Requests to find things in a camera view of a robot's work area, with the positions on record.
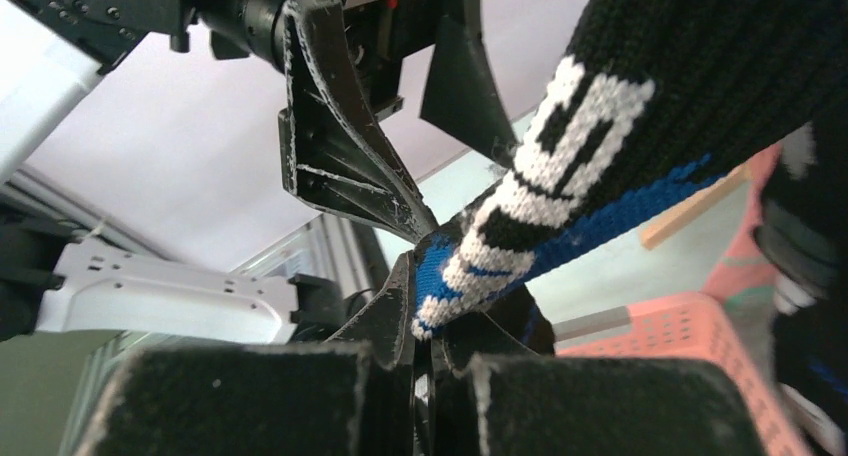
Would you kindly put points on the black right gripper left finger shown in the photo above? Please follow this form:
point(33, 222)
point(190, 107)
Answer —
point(384, 323)

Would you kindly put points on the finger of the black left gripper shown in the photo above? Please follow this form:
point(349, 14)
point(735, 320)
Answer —
point(460, 96)

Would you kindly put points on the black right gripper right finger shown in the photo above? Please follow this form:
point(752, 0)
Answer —
point(512, 325)

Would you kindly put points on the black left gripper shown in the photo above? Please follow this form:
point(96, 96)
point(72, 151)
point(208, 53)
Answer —
point(341, 58)

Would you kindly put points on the black blue white sock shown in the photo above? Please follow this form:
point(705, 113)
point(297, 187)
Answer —
point(652, 101)

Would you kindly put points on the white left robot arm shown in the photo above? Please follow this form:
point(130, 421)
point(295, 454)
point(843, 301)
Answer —
point(54, 282)

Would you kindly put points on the wooden hanger rack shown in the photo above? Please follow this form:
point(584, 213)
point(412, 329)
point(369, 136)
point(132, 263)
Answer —
point(675, 219)

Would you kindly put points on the pink plastic basket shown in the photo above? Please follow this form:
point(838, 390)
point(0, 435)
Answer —
point(697, 325)

